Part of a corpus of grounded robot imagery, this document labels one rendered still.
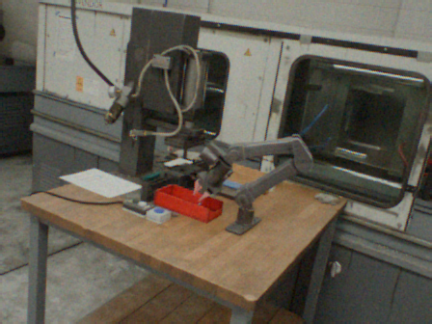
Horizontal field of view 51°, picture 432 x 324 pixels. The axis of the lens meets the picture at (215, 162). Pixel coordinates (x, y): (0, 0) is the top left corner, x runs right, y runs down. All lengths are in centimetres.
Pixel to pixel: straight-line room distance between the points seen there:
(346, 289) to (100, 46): 216
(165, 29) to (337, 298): 161
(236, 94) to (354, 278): 116
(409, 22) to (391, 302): 266
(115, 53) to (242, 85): 98
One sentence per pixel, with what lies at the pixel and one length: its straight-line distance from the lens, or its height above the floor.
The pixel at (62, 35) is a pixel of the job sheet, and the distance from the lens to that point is 351.
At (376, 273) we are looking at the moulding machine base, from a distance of 245.
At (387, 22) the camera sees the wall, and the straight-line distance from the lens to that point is 445.
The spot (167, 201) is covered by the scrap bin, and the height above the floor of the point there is 93.
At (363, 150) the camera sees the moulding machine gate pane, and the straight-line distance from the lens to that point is 229.
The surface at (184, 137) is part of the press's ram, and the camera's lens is 195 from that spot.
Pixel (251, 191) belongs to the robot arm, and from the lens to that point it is 169.
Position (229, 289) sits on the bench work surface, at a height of 90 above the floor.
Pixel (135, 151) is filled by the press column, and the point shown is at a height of 102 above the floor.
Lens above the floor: 161
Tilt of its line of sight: 16 degrees down
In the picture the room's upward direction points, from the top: 9 degrees clockwise
